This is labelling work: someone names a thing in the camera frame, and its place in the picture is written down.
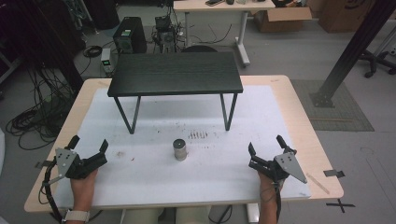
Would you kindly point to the person's left hand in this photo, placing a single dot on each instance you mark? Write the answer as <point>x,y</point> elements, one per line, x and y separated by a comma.
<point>83,191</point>

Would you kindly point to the black metal stand post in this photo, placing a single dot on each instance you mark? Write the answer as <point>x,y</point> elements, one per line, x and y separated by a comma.
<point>351,53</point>

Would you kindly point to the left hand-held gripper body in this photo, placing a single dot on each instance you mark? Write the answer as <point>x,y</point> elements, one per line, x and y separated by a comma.
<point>81,164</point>

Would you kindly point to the white table mat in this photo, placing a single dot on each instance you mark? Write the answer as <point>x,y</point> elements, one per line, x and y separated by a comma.
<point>174,168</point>

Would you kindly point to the white-legged wooden desk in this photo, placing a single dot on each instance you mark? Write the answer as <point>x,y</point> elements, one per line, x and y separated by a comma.
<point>224,9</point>

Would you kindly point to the open cardboard box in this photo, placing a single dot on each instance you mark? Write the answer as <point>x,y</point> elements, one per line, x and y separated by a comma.
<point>281,20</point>

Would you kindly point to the white wristwatch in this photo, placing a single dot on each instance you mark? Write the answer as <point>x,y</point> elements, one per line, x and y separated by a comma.
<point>76,215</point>

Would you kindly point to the grey floor mat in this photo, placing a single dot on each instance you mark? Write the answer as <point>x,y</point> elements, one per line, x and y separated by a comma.
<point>336,105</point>

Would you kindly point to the wooden stick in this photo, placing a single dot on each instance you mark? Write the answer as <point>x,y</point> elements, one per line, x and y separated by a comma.
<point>317,183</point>

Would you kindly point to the black office chair base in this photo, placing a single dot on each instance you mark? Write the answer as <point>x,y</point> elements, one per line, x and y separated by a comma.
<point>376,60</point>

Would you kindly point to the large cardboard box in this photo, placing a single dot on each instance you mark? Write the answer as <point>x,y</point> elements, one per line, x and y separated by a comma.
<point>342,14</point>

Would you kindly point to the grey metal cylinder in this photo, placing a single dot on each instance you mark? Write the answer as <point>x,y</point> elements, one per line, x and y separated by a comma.
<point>180,149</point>

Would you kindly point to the black tape piece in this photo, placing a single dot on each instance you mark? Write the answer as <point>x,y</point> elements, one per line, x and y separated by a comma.
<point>333,173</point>
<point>43,164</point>

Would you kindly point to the bench power supply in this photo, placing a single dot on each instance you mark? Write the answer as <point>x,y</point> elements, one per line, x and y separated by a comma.
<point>106,60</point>

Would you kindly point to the person's legs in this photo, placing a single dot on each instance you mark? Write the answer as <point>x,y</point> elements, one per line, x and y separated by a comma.
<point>168,215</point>

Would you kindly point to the black computer tower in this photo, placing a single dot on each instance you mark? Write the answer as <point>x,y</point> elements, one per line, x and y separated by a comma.
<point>129,34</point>

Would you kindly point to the black small raised table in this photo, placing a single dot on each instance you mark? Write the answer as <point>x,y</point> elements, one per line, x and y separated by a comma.
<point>175,73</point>

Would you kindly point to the person's right hand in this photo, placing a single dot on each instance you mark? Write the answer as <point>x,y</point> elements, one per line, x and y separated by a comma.
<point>267,186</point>

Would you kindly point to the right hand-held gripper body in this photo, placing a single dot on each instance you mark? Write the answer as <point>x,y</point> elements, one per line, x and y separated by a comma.
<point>278,165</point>

